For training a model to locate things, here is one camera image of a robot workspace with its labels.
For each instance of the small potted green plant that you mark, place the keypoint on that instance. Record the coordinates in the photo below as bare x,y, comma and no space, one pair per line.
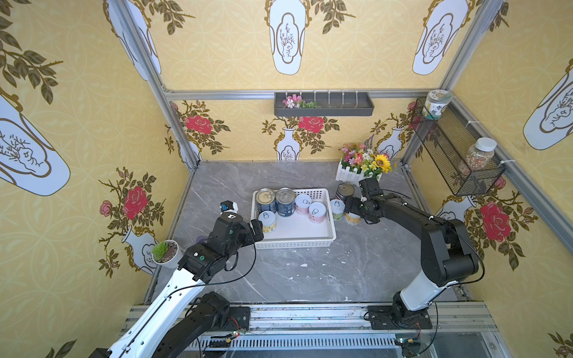
167,253

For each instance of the blue tin can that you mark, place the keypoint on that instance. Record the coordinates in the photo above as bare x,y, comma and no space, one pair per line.
265,200
285,202

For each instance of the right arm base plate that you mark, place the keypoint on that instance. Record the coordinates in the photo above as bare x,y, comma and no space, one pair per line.
387,318

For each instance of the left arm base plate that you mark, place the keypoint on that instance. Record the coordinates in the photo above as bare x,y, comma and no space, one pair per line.
238,318

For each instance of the glass jar green label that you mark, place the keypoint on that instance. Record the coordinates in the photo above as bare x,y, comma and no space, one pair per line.
435,103

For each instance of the white perforated plastic basket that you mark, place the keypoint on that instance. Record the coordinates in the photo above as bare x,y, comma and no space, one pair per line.
297,231

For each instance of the flower box white fence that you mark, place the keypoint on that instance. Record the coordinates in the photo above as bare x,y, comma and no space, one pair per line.
359,162

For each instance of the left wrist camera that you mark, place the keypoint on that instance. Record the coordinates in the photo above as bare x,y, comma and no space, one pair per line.
228,207

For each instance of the orange label white-lid can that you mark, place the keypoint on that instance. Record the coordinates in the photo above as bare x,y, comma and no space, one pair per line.
353,219

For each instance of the plastic jar white lid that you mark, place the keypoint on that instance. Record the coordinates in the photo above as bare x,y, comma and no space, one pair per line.
478,155

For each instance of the pink flowers on shelf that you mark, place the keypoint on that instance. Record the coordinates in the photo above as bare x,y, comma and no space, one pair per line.
296,101

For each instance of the black wire wall basket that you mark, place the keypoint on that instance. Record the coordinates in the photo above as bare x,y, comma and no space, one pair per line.
447,141

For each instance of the yellow label white-lid can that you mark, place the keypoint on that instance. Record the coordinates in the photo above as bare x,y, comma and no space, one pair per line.
268,220

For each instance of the pink label white-lid can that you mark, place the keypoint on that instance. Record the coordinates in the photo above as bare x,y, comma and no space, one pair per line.
317,212

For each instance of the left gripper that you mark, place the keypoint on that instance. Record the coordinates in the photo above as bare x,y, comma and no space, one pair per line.
255,230

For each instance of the dark tomato tin can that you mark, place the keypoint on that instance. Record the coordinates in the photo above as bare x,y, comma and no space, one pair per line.
345,191

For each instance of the green label white-lid can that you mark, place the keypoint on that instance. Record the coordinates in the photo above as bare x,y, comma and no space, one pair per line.
337,209

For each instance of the grey wall shelf tray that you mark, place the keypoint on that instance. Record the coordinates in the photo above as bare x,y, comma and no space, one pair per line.
331,103

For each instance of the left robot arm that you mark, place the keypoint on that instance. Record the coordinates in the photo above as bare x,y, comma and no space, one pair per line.
181,313

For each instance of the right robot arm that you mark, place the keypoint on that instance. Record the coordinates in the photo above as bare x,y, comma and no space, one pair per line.
447,257

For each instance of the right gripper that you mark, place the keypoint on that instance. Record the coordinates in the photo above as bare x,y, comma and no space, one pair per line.
354,206

